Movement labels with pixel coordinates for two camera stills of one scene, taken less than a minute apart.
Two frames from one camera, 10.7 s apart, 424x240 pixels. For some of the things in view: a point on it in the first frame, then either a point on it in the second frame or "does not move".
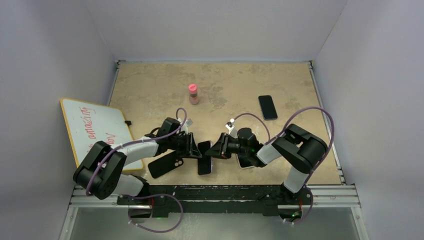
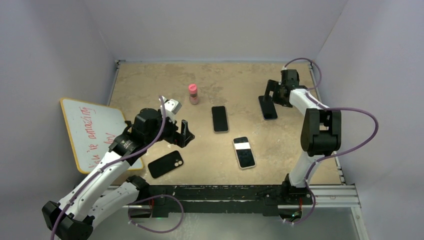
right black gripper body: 235,147 → 281,101
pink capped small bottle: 193,90 does not move
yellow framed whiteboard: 88,123 does not move
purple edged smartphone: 205,163 → 220,122
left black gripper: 190,149 → 184,136
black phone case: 165,164 does not move
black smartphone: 268,107 does not move
